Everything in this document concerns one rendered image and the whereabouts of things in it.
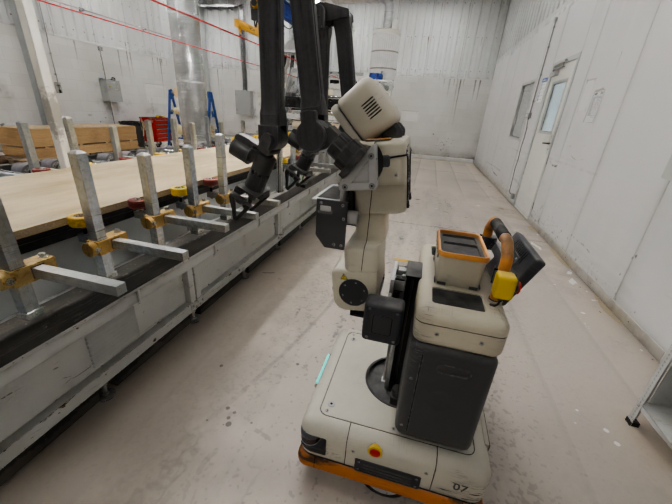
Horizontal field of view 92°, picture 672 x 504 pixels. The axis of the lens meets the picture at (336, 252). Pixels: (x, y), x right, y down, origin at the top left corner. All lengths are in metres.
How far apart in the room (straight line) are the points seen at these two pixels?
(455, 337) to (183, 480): 1.13
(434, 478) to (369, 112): 1.18
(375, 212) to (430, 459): 0.83
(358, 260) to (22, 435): 1.36
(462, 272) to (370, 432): 0.64
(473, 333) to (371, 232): 0.43
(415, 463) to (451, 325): 0.53
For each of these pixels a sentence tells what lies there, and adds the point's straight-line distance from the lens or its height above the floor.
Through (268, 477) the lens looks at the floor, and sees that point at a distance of 1.53.
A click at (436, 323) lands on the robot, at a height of 0.77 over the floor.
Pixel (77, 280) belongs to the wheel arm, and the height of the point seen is 0.84.
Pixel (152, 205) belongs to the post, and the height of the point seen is 0.91.
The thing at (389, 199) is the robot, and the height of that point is 1.06.
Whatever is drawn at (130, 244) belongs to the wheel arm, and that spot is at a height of 0.84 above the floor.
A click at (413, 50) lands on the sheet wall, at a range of 11.85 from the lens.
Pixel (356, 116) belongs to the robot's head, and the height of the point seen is 1.29.
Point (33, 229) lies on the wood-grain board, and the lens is 1.42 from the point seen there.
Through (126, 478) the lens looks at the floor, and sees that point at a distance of 1.66.
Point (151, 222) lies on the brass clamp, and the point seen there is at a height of 0.85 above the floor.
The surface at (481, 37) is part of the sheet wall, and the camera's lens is 11.90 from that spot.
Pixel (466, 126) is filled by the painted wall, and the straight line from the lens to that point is 11.71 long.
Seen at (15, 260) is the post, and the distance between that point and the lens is 1.21.
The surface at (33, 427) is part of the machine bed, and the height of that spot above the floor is 0.16.
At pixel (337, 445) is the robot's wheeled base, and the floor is 0.22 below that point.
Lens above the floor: 1.30
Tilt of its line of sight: 24 degrees down
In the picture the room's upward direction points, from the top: 4 degrees clockwise
